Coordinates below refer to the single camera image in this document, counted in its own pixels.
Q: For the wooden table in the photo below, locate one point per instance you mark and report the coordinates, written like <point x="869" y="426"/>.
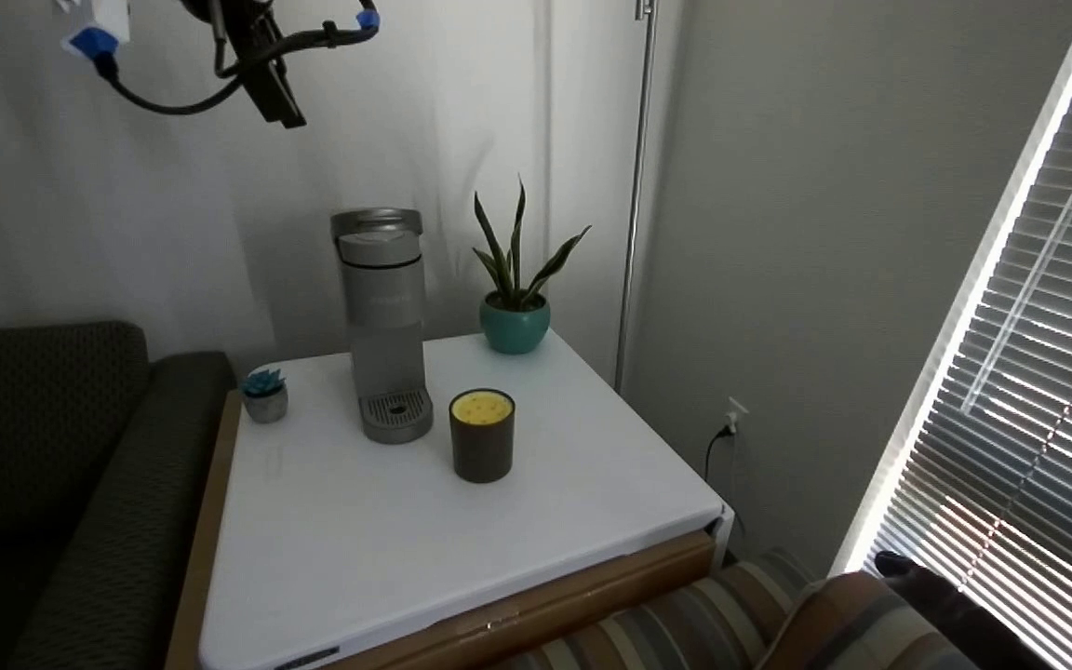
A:
<point x="587" y="588"/>

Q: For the yellow candle in dark jar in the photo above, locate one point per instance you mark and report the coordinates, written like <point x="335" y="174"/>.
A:
<point x="480" y="440"/>

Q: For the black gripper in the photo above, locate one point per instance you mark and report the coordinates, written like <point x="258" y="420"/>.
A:
<point x="241" y="24"/>

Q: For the white plastic board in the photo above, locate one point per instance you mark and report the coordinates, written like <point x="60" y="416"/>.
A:
<point x="374" y="534"/>

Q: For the dark cloth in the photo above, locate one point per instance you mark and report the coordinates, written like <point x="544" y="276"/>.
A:
<point x="947" y="608"/>

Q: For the striped sofa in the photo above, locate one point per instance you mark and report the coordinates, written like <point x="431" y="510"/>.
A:
<point x="686" y="626"/>

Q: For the snake plant in teal pot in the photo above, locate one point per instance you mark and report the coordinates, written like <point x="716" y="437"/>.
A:
<point x="515" y="319"/>

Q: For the window blinds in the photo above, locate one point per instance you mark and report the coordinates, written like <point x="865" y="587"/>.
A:
<point x="1045" y="410"/>

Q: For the small blue succulent in pot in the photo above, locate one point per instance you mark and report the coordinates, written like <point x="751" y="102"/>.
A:
<point x="265" y="396"/>

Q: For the wall outlet with plug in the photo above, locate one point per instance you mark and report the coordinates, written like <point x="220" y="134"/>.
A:
<point x="735" y="416"/>

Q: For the grey coffee maker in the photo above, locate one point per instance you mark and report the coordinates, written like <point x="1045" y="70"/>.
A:
<point x="384" y="322"/>

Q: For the thin grey pole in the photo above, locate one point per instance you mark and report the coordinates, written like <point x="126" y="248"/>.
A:
<point x="633" y="188"/>

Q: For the dark grey sofa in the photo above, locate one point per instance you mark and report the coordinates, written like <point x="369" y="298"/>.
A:
<point x="55" y="469"/>

